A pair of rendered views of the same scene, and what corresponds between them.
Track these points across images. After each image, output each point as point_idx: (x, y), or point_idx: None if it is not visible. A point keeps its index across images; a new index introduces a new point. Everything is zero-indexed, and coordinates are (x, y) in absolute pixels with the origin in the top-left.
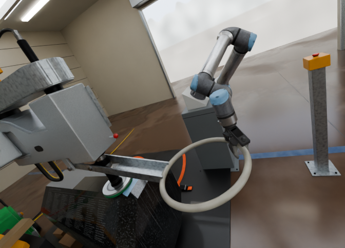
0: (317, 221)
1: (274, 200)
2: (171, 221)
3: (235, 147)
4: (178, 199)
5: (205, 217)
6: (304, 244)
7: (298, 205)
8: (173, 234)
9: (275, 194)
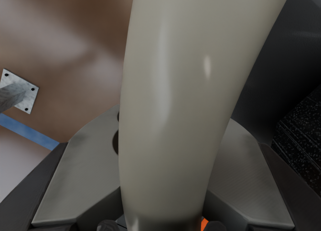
0: (86, 28)
1: (116, 83)
2: (319, 124)
3: (237, 189)
4: (280, 156)
5: (233, 111)
6: (125, 11)
7: (92, 60)
8: (315, 105)
9: (108, 90)
